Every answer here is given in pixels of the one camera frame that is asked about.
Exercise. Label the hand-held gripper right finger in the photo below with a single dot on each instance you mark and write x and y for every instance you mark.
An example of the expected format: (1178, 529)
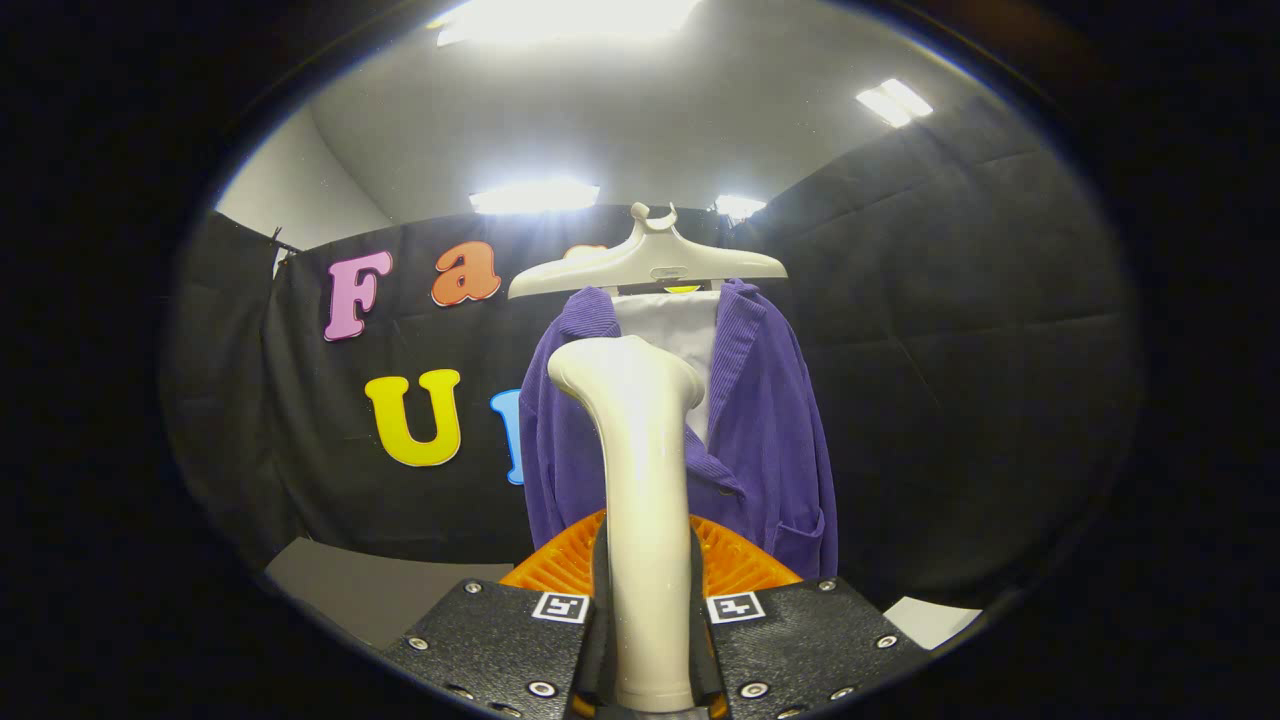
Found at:
(800, 640)

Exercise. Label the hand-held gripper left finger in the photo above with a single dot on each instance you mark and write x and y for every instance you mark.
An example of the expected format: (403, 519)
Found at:
(500, 640)

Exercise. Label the white garment steamer head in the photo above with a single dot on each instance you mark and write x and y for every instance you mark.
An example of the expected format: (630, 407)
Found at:
(645, 520)

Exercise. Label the white plastic clothes hanger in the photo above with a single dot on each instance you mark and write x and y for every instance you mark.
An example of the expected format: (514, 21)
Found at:
(650, 262)

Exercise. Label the grey table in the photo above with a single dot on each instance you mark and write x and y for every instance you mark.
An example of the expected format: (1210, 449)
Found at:
(370, 590)

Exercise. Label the black backdrop cloth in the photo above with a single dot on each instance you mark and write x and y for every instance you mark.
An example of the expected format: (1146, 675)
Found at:
(950, 380)

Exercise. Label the small ceiling light panel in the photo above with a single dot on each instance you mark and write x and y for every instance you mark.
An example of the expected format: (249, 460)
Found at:
(740, 207)

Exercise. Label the double ceiling light panel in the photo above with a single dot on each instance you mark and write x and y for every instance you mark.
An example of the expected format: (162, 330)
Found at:
(893, 100)

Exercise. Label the large ceiling light panel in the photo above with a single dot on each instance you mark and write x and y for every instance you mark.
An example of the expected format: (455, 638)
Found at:
(560, 15)

